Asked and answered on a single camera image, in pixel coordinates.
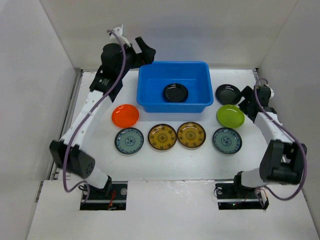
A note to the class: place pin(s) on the orange plate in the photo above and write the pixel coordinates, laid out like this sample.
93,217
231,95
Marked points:
125,116

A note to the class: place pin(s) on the lime green plate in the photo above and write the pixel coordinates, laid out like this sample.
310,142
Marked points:
230,116

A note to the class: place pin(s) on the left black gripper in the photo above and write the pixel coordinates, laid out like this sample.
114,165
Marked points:
148,53

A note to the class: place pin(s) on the blue plastic bin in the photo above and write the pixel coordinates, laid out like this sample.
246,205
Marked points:
194,75

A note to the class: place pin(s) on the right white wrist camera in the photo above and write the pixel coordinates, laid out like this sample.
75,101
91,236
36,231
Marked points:
271,91

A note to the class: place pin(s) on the black plate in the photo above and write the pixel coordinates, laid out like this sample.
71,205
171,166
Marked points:
175,93
228,94

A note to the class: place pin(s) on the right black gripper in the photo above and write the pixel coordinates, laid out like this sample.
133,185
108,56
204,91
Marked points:
249,100

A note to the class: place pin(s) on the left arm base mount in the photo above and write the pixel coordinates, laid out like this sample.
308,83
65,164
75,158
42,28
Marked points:
115,200

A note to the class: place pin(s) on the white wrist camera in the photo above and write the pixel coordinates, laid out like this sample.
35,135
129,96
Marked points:
271,91
118,35

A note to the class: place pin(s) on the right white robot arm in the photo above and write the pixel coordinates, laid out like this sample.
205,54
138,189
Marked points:
285,159

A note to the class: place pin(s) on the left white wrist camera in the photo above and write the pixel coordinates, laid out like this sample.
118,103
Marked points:
118,35

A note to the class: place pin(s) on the yellow patterned plate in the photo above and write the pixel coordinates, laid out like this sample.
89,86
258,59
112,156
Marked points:
191,135
162,137

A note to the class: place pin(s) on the blue floral plate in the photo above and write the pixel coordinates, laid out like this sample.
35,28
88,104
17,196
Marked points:
227,141
129,140

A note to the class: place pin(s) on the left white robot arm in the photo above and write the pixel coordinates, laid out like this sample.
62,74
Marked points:
78,168

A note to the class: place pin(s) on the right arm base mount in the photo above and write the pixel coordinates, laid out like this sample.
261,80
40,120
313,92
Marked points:
246,199

